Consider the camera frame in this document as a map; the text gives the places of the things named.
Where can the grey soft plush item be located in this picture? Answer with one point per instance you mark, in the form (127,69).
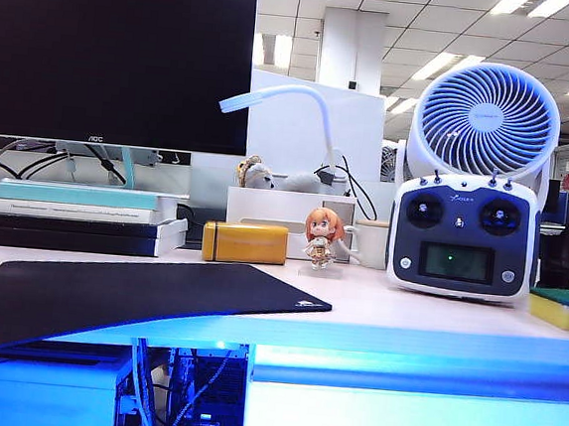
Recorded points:
(299,182)

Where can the teal cover book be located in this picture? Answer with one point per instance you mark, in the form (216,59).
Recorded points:
(67,195)

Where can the black mouse pad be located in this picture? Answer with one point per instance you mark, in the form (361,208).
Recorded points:
(133,294)

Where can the orange-haired anime figurine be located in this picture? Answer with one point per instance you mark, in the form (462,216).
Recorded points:
(324,229)

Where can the yellow green cleaning sponge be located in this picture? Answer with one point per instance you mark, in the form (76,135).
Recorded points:
(562,314)

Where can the black computer tower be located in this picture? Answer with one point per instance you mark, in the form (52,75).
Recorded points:
(220,382)

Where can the small white background fan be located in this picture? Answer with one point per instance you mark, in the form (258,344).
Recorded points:
(389,162)

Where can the white desktop organizer box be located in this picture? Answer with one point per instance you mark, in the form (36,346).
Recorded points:
(275,207)

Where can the silver teal monitor stand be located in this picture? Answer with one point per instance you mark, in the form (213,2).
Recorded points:
(128,169)

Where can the black AOC computer monitor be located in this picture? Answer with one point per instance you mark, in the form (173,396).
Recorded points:
(113,58)

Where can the white gooseneck desk lamp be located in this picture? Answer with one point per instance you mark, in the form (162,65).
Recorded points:
(328,127)

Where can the white round desk fan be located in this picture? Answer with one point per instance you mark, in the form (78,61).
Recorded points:
(487,116)

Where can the white under-desk cabinet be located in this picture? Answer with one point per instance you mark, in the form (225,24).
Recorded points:
(24,394)

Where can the white cover book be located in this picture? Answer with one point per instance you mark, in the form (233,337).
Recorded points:
(65,210)

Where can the beige plush toy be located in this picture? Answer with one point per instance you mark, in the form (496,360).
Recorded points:
(258,176)

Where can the yellow rectangular case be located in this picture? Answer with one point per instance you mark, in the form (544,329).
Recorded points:
(252,245)

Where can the white navy RC transmitter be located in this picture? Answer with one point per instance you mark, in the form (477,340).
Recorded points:
(462,228)

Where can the white mug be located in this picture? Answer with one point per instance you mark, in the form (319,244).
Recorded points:
(374,246)

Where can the white partition panel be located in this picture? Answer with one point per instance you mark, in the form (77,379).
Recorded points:
(291,134)

